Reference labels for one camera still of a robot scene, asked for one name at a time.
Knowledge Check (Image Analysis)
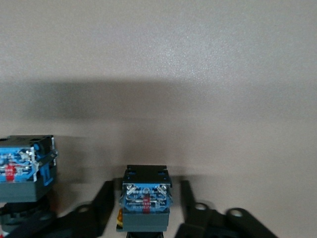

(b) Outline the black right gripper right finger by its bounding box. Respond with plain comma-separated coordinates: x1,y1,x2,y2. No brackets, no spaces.
175,180,278,238

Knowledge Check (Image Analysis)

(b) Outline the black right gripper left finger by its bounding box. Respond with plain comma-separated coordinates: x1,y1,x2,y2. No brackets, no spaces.
27,180,115,238

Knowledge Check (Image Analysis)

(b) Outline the yellow mushroom push button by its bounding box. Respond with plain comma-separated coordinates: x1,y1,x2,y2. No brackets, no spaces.
116,165,173,238

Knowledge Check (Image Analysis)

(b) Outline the red mushroom push button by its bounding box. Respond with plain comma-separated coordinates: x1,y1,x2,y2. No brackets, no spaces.
0,135,59,238

